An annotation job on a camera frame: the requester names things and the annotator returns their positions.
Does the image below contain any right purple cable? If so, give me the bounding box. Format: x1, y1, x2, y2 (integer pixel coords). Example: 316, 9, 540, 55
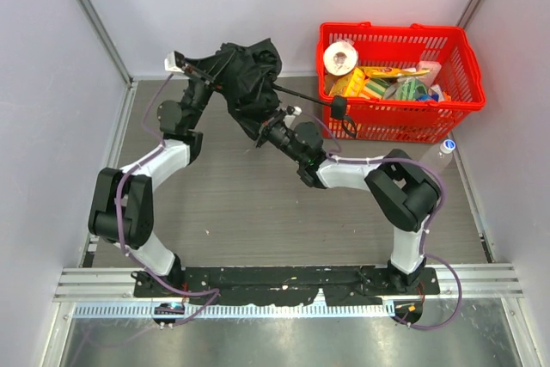
296, 108, 463, 332

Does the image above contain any clear plastic water bottle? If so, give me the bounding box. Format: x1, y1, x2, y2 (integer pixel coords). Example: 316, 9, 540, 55
420, 139, 456, 173

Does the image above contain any black folding umbrella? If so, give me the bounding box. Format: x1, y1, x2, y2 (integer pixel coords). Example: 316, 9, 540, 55
188, 38, 358, 141

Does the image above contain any aluminium frame rail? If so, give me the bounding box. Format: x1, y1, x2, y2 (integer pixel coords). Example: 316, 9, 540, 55
41, 264, 536, 366

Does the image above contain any yellow green sponge pack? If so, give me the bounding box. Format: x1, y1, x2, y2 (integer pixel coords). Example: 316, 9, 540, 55
328, 68, 390, 99

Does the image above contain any red plastic shopping basket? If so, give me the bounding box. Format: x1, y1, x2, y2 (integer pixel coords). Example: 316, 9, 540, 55
316, 22, 486, 144

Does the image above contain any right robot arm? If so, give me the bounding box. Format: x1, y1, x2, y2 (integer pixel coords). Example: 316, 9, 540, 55
257, 110, 444, 293

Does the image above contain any green striped package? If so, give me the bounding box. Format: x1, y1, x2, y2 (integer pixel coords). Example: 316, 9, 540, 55
394, 77, 429, 101

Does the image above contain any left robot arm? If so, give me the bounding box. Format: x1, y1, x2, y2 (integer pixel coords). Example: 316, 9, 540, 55
88, 52, 216, 297

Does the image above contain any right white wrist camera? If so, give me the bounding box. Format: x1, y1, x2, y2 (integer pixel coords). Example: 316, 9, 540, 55
284, 105, 302, 117

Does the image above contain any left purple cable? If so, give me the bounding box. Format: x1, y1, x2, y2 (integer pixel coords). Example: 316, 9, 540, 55
113, 74, 223, 329

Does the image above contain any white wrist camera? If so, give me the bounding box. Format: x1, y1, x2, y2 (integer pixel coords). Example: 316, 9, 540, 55
164, 51, 186, 74
284, 105, 302, 117

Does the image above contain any yellow snack package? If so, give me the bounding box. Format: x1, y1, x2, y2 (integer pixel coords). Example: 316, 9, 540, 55
358, 66, 430, 79

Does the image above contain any white box in basket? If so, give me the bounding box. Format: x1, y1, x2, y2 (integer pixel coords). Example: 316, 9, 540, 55
416, 61, 442, 87

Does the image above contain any purple cable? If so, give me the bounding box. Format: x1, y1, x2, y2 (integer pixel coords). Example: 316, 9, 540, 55
113, 74, 223, 329
296, 108, 463, 332

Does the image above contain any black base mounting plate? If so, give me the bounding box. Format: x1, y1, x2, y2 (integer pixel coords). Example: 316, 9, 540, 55
132, 264, 442, 308

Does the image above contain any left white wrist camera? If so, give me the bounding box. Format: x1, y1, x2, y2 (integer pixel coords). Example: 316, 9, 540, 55
164, 51, 186, 74

